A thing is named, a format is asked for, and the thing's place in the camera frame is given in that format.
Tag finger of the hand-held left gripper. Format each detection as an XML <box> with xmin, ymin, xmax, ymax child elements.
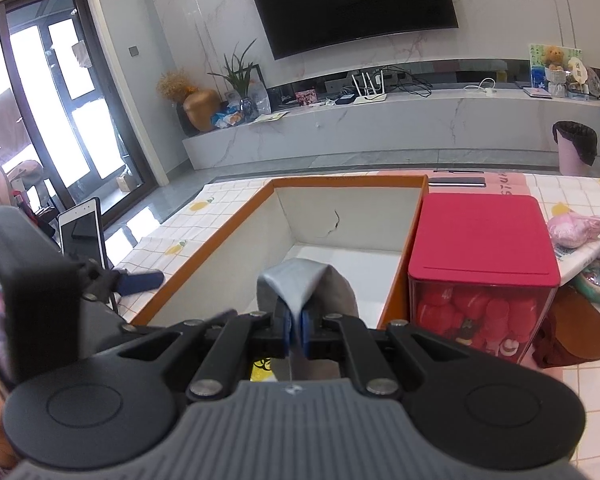
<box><xmin>77</xmin><ymin>257</ymin><xmax>165</xmax><ymax>303</ymax></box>

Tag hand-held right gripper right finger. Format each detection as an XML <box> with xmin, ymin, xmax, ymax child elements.
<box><xmin>299</xmin><ymin>305</ymin><xmax>473</xmax><ymax>401</ymax></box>

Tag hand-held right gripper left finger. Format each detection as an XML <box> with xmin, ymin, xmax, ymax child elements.
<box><xmin>100</xmin><ymin>296</ymin><xmax>293</xmax><ymax>403</ymax></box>

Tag grey cloth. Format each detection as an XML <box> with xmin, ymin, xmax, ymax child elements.
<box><xmin>256</xmin><ymin>259</ymin><xmax>358</xmax><ymax>383</ymax></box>

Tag orange cardboard box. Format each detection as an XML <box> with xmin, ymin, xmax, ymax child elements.
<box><xmin>130</xmin><ymin>174</ymin><xmax>431</xmax><ymax>331</ymax></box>

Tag lemon print checked tablecloth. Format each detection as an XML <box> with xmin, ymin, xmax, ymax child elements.
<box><xmin>115</xmin><ymin>172</ymin><xmax>600</xmax><ymax>466</ymax></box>

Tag white tablet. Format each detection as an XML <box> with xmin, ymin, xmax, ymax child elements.
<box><xmin>56</xmin><ymin>196</ymin><xmax>112</xmax><ymax>271</ymax></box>

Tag gold vase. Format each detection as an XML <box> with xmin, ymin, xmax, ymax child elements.
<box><xmin>182</xmin><ymin>89</ymin><xmax>222</xmax><ymax>133</ymax></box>

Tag blue snack bag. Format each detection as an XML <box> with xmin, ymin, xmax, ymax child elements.
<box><xmin>211</xmin><ymin>110</ymin><xmax>246</xmax><ymax>130</ymax></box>

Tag red lidded clear container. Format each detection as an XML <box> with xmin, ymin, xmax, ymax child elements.
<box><xmin>407</xmin><ymin>192</ymin><xmax>562</xmax><ymax>367</ymax></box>

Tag dried yellow flowers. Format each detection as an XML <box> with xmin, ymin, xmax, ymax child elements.
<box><xmin>156</xmin><ymin>70</ymin><xmax>197</xmax><ymax>103</ymax></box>

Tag dark framed glass door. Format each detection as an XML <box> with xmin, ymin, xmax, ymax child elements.
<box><xmin>0</xmin><ymin>0</ymin><xmax>158</xmax><ymax>261</ymax></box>

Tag marble television cabinet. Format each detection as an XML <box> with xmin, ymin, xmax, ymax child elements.
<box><xmin>181</xmin><ymin>87</ymin><xmax>600</xmax><ymax>171</ymax></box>

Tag clear water bottle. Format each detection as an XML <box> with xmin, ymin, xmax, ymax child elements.
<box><xmin>247</xmin><ymin>80</ymin><xmax>272</xmax><ymax>116</ymax></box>

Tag green potted plant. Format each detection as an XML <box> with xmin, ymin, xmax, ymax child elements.
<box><xmin>209</xmin><ymin>39</ymin><xmax>258</xmax><ymax>98</ymax></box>

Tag white router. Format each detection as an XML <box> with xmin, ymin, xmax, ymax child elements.
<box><xmin>350</xmin><ymin>71</ymin><xmax>388</xmax><ymax>106</ymax></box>

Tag flat pink carton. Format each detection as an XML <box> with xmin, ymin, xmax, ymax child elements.
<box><xmin>427</xmin><ymin>171</ymin><xmax>531</xmax><ymax>196</ymax></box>

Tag teal plush toy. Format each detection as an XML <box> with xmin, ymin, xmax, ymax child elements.
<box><xmin>575</xmin><ymin>255</ymin><xmax>600</xmax><ymax>303</ymax></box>

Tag pink trash bin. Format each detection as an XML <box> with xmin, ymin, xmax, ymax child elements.
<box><xmin>552</xmin><ymin>121</ymin><xmax>598</xmax><ymax>176</ymax></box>

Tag black television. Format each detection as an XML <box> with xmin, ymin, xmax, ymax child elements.
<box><xmin>245</xmin><ymin>0</ymin><xmax>460</xmax><ymax>61</ymax></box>

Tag green picture board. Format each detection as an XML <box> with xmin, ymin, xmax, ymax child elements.
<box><xmin>528</xmin><ymin>43</ymin><xmax>582</xmax><ymax>88</ymax></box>

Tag brown teddy bear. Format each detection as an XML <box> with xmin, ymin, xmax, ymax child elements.
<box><xmin>544</xmin><ymin>46</ymin><xmax>567</xmax><ymax>72</ymax></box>

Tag white charger cable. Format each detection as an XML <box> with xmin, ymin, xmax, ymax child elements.
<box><xmin>462</xmin><ymin>77</ymin><xmax>496</xmax><ymax>95</ymax></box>

